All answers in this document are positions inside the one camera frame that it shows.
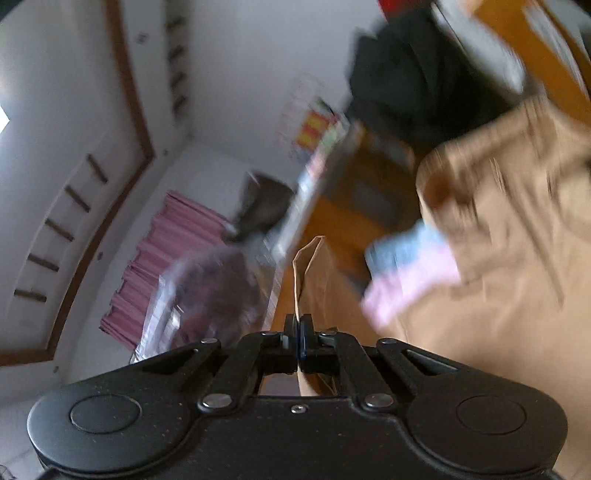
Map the black clothing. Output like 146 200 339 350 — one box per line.
346 9 527 148

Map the red object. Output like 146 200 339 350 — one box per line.
379 0 435 14

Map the printed panel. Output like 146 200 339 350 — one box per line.
265 124 356 259

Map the tan garment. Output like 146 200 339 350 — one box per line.
272 92 591 480

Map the pink floral blanket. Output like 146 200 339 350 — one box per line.
362 219 462 330

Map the colourful wall poster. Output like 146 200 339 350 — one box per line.
277 76 354 174

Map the pink curtain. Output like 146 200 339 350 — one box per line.
99 189 232 352

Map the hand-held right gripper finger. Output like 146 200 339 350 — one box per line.
299 313 468 414
129 315 301 414

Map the white cloth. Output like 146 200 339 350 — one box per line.
434 0 529 90

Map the dark grey object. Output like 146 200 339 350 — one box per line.
224 171 296 243

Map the wooden bed frame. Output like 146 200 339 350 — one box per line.
277 0 591 324

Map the purplish plastic bag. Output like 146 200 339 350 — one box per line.
139 249 273 361

